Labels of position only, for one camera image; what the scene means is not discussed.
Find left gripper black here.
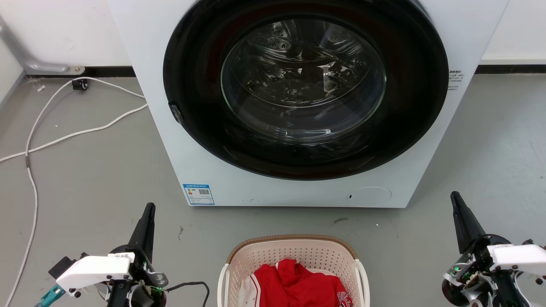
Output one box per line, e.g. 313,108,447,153
105,203,168,307

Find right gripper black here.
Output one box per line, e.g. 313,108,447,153
441,191,546,307

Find beige perforated laundry basket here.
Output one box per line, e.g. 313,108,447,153
217,234,370,307

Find blue energy label sticker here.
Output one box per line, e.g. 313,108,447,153
183,184,215,206

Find round white filter cover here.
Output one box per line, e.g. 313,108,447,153
346,186,392,208

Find white garment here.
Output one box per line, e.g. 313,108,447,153
238,273,261,307

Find black round washer door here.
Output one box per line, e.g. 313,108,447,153
163,0,449,180

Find small printed text sticker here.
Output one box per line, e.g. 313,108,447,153
448,70,465,91

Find white front-load washing machine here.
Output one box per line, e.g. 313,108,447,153
108,0,510,209

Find red jersey garment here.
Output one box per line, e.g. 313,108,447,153
254,259,354,307

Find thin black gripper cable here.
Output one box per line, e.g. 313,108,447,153
164,281,210,307

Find white power cable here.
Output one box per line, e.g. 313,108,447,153
0,104,148,163
3,77,147,307

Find grey wall pipe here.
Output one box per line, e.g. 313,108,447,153
0,17,85,76

